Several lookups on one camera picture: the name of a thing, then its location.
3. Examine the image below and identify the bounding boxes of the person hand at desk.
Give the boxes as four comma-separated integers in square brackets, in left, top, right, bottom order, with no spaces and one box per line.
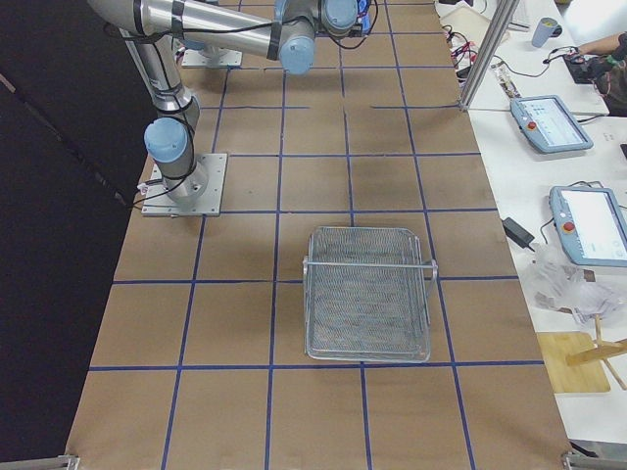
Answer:
[577,42,596,55]

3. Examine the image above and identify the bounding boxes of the lower teach pendant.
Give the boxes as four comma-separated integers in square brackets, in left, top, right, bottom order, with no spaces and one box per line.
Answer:
[549,186,626,267]

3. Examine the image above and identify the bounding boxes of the wooden board with stand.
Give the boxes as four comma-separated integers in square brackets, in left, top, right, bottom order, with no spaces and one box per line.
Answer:
[536,315,626,394]

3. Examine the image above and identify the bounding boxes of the upper teach pendant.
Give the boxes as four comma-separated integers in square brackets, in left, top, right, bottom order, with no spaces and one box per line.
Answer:
[509,95,594,154]

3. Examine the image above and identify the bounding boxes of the grey blue cup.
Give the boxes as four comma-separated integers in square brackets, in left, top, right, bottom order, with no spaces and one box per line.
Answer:
[531,17,560,48]

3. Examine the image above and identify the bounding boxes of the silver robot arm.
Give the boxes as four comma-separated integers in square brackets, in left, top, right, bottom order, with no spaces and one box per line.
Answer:
[89,1,378,214]

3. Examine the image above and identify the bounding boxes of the black power adapter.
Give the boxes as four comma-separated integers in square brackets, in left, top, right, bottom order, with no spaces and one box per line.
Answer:
[502,217,535,249]

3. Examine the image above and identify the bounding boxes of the crumpled plastic bag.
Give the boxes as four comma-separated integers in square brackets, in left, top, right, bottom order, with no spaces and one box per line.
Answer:
[521,244,626,325]

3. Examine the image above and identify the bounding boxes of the aluminium frame post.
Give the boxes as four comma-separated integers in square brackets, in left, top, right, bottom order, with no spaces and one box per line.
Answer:
[458,0,519,111]

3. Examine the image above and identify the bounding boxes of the teach pendant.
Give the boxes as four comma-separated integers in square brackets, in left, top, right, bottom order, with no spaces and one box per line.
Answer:
[549,186,626,267]
[509,95,594,154]

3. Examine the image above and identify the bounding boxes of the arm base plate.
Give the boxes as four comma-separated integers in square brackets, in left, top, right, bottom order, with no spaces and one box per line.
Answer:
[181,47,243,69]
[140,154,227,216]

